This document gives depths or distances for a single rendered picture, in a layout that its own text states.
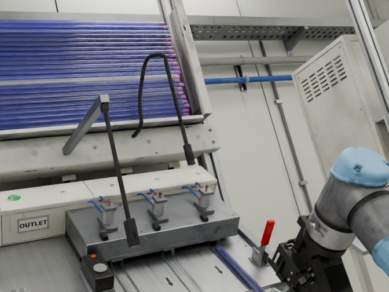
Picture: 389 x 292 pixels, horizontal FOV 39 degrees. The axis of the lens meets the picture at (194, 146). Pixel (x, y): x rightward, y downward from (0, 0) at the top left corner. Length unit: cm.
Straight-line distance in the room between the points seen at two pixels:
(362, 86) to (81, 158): 110
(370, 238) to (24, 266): 64
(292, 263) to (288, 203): 240
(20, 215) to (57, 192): 10
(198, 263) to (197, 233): 6
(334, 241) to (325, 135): 131
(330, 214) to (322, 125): 133
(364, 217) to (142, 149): 65
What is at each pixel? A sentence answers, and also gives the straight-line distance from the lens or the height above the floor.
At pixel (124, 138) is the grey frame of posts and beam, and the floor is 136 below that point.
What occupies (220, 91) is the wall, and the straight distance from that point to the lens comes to 333.
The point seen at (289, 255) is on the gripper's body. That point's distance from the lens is 93.
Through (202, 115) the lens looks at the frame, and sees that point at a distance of 134.
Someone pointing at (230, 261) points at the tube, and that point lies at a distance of 114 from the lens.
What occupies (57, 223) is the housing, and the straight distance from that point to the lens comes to 118.
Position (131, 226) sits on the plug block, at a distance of 91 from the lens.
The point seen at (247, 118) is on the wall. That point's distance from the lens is 335.
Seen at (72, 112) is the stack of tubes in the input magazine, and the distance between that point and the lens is 123.
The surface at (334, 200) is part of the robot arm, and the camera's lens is 81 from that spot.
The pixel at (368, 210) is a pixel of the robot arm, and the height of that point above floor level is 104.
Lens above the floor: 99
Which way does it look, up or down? 14 degrees up
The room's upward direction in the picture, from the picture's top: 14 degrees counter-clockwise
